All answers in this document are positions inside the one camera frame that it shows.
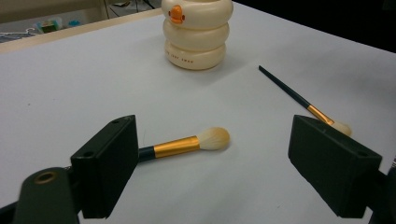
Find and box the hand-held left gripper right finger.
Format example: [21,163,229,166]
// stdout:
[288,114,383,219]

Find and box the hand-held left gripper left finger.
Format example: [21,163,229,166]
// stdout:
[70,114,140,219]

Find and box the thin gold-banded makeup brush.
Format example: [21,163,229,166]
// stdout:
[258,64,353,137]

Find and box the thick gold-banded makeup brush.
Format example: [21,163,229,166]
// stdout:
[137,126,232,163]

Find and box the cream duck brush holder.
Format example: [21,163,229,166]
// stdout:
[161,0,234,71]

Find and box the green toy block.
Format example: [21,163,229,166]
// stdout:
[35,19,64,35]

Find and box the white clothes hanger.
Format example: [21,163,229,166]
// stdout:
[0,27,37,43]

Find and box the black cable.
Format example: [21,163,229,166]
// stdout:
[106,0,157,17]

